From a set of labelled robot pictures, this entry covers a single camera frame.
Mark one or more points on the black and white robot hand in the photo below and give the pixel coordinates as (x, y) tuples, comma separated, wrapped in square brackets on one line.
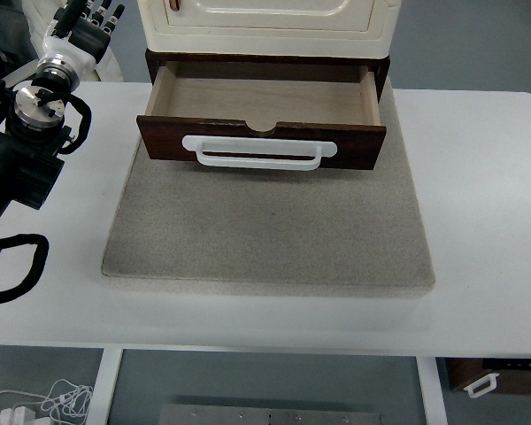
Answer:
[(76, 41)]

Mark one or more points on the dark wooden drawer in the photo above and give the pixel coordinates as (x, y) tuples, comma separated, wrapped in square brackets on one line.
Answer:
[(336, 104)]

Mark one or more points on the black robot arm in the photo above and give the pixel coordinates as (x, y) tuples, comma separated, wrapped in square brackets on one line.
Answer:
[(30, 163)]

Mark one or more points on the beige fabric mat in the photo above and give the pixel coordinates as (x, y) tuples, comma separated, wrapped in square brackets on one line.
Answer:
[(185, 228)]

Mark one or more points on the white table leg left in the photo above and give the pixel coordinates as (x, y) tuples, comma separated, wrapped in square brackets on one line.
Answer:
[(104, 388)]

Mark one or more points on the white table leg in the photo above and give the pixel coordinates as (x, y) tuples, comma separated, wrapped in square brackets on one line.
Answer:
[(431, 391), (104, 388)]

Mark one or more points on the white table leg right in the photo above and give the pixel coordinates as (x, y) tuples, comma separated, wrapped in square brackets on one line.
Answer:
[(431, 391)]

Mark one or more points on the white drawer handle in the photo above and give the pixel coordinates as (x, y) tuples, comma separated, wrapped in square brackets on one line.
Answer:
[(258, 153)]

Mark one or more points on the white charger with cable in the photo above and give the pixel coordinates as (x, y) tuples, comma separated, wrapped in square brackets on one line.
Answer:
[(65, 403)]

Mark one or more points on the brown box with white handle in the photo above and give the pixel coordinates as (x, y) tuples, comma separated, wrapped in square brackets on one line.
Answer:
[(480, 376)]

